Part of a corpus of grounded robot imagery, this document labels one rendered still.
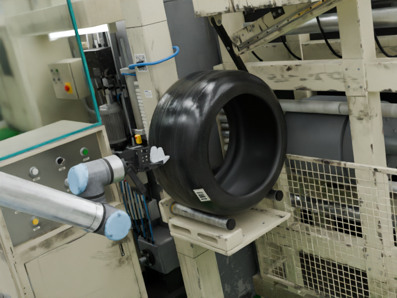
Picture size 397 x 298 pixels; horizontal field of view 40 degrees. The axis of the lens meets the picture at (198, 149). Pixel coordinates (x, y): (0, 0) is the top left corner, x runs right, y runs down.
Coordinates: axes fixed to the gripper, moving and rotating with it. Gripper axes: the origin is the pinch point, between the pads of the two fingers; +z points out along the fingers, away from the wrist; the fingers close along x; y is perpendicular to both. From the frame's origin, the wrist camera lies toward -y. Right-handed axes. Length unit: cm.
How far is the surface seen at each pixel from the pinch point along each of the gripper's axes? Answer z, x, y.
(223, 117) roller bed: 60, 34, 2
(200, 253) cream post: 31, 26, -55
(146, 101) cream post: 18.8, 35.2, 16.3
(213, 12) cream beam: 41, 12, 50
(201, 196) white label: 6.4, -9.7, -14.0
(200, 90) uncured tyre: 14.1, -6.4, 22.7
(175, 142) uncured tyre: 1.9, -4.2, 6.3
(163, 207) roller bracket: 12.3, 23.4, -26.4
